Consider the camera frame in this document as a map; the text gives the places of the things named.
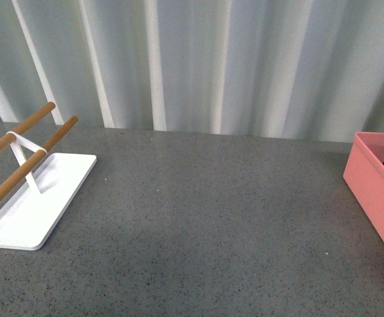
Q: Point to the right wooden rack bar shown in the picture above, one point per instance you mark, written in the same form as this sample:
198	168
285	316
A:
26	167

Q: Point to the pink plastic bin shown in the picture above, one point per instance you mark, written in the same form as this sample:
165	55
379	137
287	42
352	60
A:
364	174

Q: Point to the white pleated curtain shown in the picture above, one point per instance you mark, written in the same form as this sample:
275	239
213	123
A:
286	69

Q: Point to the white towel rack stand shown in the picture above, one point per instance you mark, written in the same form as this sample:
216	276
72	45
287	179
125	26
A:
30	215

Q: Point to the left wooden rack bar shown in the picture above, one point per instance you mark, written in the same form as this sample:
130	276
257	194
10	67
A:
32	120

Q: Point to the wooden rack bar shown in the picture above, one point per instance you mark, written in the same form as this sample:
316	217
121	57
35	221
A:
26	167
32	120

